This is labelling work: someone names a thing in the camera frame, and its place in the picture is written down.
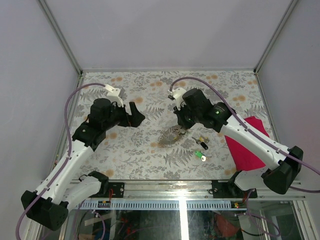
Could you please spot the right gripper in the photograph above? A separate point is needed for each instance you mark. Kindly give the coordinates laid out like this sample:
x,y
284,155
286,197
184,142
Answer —
x,y
181,120

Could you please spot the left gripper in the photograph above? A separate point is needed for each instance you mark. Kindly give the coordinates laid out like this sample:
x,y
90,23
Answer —
x,y
134,120

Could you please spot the key with yellow tag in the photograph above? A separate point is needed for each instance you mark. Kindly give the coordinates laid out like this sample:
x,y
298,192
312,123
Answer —
x,y
201,140

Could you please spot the large metal keyring with keys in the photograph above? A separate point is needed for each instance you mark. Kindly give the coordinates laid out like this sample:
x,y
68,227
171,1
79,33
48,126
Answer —
x,y
171,136

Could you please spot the key with green tag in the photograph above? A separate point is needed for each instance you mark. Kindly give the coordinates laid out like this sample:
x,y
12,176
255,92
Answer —
x,y
200,155

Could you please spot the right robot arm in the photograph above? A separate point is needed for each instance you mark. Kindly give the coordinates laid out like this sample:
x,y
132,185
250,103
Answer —
x,y
279,170

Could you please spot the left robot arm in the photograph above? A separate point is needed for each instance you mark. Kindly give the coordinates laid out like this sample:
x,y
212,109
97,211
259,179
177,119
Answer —
x,y
50,203

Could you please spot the floral table mat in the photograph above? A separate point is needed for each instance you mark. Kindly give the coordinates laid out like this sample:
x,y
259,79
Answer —
x,y
133,153

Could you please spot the magenta cloth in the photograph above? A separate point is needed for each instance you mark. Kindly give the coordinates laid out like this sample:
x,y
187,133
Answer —
x,y
244,159

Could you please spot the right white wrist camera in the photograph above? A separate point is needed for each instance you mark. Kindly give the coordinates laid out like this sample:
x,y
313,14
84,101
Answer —
x,y
177,96

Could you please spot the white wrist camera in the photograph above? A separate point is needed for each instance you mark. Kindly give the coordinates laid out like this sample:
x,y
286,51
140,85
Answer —
x,y
177,96
114,95

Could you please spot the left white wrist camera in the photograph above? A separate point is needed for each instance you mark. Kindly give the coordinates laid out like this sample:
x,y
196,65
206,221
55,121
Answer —
x,y
114,95

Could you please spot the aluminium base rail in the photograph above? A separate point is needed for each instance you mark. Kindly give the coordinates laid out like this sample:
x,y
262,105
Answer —
x,y
192,190

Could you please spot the grey slotted cable duct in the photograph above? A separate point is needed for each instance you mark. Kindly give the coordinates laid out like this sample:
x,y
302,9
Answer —
x,y
156,205

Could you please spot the right aluminium frame post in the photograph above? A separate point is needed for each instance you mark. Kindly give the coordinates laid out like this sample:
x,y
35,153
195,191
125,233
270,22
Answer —
x,y
278,30

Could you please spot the aluminium frame post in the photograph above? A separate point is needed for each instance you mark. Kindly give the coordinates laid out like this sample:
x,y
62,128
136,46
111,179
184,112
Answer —
x,y
45,8
278,30

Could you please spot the left aluminium frame post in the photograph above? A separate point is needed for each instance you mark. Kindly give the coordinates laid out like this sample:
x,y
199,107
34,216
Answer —
x,y
45,8

